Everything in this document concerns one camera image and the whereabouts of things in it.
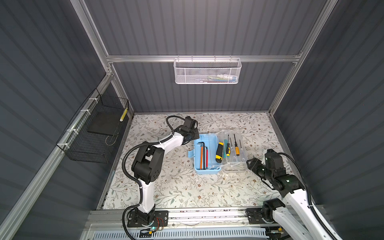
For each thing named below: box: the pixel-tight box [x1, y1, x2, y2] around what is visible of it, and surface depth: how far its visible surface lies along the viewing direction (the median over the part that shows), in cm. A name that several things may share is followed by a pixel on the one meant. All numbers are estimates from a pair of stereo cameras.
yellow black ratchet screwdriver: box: [215, 142, 224, 163], surface depth 91 cm
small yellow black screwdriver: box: [226, 134, 231, 157], surface depth 86 cm
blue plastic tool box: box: [188, 133, 222, 175], surface depth 95 cm
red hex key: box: [205, 146, 209, 169], surface depth 96 cm
